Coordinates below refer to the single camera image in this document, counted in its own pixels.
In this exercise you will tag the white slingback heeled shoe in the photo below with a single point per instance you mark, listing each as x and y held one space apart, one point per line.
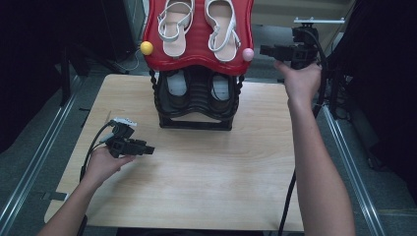
224 39
174 44

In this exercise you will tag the dark metal stand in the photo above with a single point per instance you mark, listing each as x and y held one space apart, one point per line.
65 78

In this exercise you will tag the red and black shoe rack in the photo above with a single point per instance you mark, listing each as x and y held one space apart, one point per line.
196 85

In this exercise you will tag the black leather shoe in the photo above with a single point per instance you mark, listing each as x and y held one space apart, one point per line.
177 84
220 88

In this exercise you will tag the black curtain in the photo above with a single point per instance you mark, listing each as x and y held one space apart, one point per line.
387 82

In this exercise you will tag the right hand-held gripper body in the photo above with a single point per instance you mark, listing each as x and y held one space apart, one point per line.
303 49

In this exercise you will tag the person's right hand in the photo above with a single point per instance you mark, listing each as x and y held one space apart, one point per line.
301 83

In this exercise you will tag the person's left hand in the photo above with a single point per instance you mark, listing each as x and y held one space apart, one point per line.
101 167

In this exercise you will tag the black tripod stand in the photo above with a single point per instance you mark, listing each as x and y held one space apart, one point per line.
337 88

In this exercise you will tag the grey tape strip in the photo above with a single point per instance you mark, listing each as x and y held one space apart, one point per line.
55 196

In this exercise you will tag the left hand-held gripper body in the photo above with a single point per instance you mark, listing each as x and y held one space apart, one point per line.
123 144

